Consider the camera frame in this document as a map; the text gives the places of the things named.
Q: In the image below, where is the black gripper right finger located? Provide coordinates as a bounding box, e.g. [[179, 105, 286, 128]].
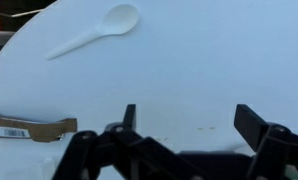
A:
[[233, 103, 298, 180]]

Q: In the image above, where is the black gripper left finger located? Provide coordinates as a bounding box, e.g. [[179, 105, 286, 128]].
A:
[[52, 103, 205, 180]]

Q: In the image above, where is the white plastic spoon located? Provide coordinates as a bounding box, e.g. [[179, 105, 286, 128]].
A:
[[45, 3, 140, 62]]

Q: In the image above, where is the torn brown cardboard piece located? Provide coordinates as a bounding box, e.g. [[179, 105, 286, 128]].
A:
[[0, 109, 78, 143]]

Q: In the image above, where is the thin white cable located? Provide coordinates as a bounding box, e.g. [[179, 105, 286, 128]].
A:
[[0, 8, 45, 19]]

